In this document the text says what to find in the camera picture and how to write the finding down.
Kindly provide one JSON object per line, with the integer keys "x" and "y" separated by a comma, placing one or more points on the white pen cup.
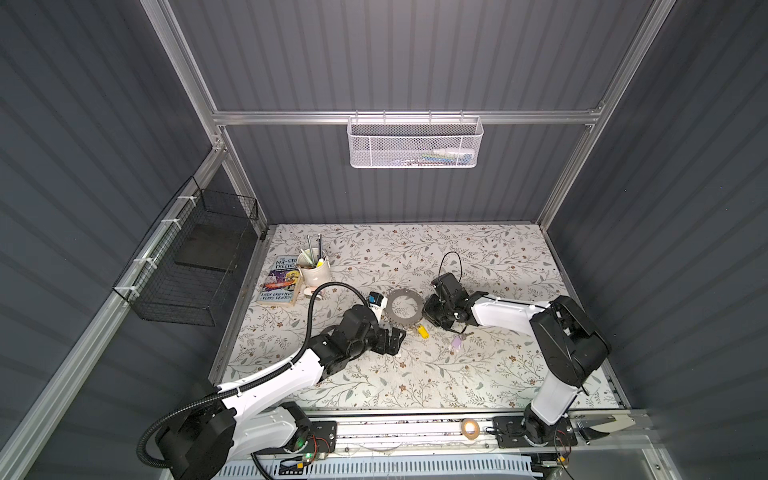
{"x": 314, "y": 271}

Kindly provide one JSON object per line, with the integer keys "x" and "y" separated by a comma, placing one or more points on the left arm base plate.
{"x": 313, "y": 438}

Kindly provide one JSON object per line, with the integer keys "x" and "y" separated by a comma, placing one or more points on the colourful paperback book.
{"x": 282, "y": 284}

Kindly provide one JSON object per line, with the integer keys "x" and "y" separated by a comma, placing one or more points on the purple capped key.
{"x": 457, "y": 342}

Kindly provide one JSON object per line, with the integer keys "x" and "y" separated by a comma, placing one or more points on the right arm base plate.
{"x": 520, "y": 431}

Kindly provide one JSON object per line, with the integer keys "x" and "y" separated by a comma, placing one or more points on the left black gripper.
{"x": 394, "y": 340}

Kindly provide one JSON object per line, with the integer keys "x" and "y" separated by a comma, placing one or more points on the black wire mesh basket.
{"x": 197, "y": 262}

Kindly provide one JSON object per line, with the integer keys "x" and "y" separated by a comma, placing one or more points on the roll of tape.
{"x": 470, "y": 429}

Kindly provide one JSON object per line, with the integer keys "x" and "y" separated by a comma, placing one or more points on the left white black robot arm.
{"x": 254, "y": 414}

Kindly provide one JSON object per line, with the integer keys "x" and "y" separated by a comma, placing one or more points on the yellow capped key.
{"x": 423, "y": 331}

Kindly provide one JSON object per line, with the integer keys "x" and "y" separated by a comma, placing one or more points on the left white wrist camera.
{"x": 377, "y": 303}

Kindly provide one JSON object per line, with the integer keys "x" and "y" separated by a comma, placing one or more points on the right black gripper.
{"x": 428, "y": 312}

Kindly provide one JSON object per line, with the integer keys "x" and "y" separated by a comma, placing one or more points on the white wire mesh basket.
{"x": 414, "y": 142}

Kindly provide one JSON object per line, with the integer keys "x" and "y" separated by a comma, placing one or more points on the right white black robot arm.
{"x": 570, "y": 342}

